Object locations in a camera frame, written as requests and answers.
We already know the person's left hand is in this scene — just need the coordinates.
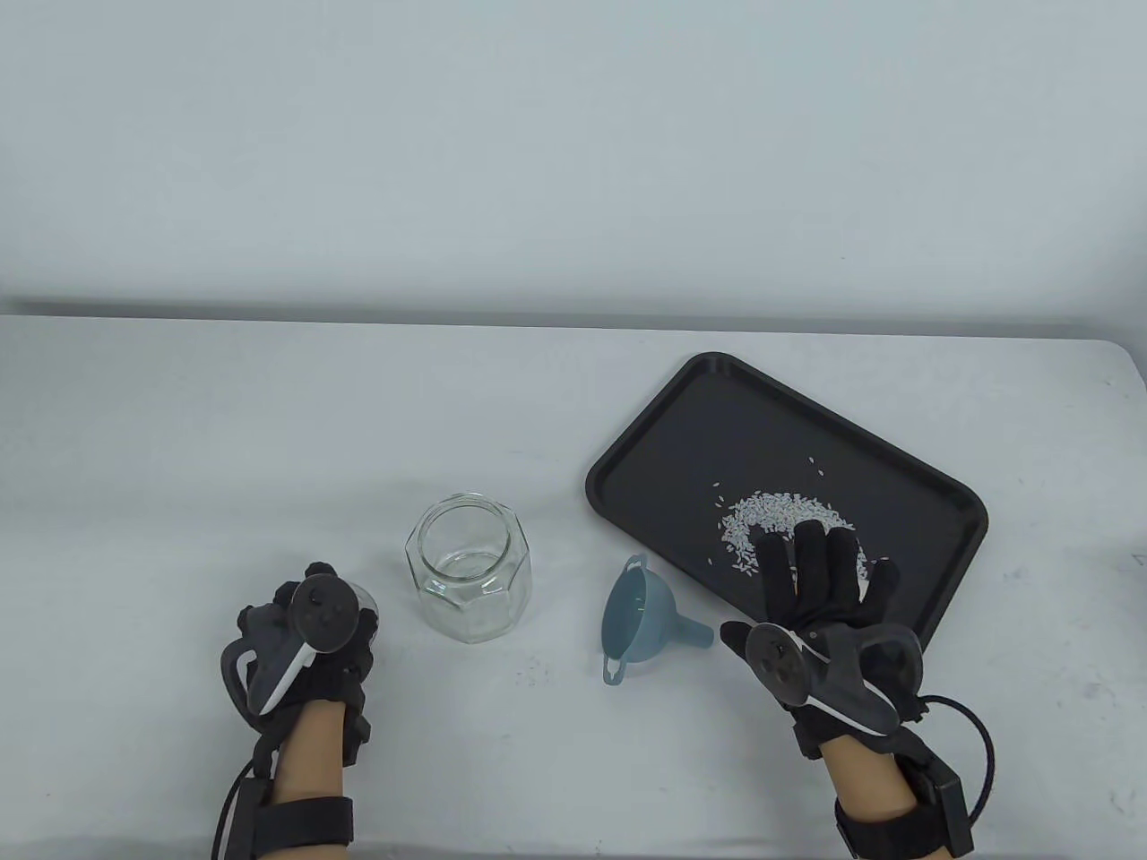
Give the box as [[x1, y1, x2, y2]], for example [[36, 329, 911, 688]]
[[235, 563, 379, 762]]

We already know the black wrist sensor box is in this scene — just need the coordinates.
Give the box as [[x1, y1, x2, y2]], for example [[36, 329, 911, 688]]
[[212, 779, 270, 860], [905, 757, 976, 860]]

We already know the person's right hand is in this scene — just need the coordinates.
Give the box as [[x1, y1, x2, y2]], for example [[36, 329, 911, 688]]
[[721, 521, 924, 762]]

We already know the pile of white rice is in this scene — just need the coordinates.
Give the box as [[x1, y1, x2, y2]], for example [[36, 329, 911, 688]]
[[708, 457, 870, 592]]

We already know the person's right forearm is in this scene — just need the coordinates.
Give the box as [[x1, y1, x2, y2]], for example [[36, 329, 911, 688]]
[[824, 744, 910, 860]]

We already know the person's left forearm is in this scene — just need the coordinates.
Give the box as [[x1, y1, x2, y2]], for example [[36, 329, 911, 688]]
[[269, 699, 350, 860]]

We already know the grey tracking controller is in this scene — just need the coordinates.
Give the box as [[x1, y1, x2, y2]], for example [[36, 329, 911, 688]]
[[746, 623, 924, 734], [221, 576, 364, 718]]

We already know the clear glass jar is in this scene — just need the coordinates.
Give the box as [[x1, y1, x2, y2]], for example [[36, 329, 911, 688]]
[[405, 493, 532, 644]]

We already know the blue plastic funnel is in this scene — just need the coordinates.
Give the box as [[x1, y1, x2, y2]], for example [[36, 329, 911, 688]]
[[602, 555, 715, 686]]

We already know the black wrist strap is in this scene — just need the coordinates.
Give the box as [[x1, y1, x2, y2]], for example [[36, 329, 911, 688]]
[[255, 797, 353, 860], [833, 797, 937, 860]]

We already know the black food tray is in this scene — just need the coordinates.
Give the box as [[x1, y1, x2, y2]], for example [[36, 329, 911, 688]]
[[585, 352, 989, 668]]

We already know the clear glass jar lid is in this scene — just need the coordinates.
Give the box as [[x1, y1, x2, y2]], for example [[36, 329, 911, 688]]
[[345, 582, 379, 641]]

